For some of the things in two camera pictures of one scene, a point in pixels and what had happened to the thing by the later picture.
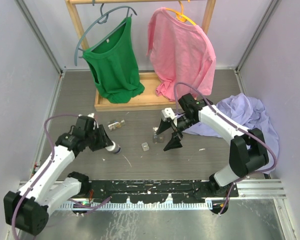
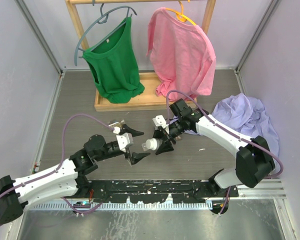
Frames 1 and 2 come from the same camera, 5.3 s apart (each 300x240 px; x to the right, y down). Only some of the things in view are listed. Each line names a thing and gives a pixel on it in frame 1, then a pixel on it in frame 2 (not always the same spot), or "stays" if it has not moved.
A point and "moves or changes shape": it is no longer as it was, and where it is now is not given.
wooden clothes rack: (151, 99) stays
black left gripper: (105, 141) -> (136, 157)
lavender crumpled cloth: (250, 113) stays
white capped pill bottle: (116, 149) moves or changes shape
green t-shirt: (114, 65) stays
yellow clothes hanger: (181, 16) stays
